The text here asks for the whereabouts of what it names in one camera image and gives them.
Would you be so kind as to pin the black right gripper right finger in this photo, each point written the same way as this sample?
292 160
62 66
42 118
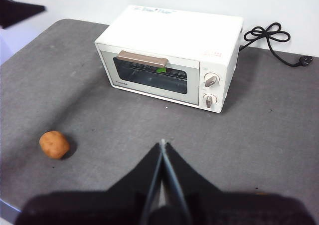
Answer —
224 210

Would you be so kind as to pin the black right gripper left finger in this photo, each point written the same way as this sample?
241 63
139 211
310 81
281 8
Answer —
99 207

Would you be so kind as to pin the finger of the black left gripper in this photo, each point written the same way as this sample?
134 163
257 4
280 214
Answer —
15 10

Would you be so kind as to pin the oven timer knob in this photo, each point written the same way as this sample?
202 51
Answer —
209 100

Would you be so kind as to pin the oven temperature knob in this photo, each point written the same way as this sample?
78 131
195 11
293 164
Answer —
211 80

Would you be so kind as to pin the white toaster oven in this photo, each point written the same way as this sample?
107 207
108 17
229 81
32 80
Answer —
174 33

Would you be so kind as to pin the black oven power plug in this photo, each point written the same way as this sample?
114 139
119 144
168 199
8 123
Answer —
306 61

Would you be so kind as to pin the brown potato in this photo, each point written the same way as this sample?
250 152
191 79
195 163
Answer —
53 145

